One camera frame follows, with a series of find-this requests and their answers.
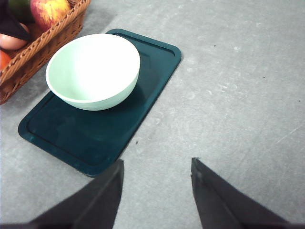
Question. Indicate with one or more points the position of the brown wicker basket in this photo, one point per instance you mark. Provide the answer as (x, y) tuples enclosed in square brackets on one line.
[(25, 62)]

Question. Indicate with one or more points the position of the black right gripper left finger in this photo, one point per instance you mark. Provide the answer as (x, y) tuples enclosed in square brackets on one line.
[(94, 206)]

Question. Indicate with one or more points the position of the dark teal rectangular tray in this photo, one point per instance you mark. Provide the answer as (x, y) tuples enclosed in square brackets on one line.
[(91, 140)]

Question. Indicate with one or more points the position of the brown egg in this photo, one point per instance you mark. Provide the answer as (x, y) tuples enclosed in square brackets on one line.
[(11, 43)]

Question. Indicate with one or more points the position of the green fruit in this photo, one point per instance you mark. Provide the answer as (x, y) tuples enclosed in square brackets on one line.
[(21, 9)]

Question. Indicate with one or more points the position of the light green bowl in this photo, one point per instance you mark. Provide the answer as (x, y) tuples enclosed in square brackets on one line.
[(92, 72)]

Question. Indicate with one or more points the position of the red yellow apple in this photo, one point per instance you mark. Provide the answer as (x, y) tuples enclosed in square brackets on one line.
[(47, 12)]

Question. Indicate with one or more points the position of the orange tangerine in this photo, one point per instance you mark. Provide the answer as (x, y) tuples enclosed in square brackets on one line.
[(5, 59)]

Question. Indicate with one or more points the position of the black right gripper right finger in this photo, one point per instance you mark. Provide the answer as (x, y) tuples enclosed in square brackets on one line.
[(221, 206)]

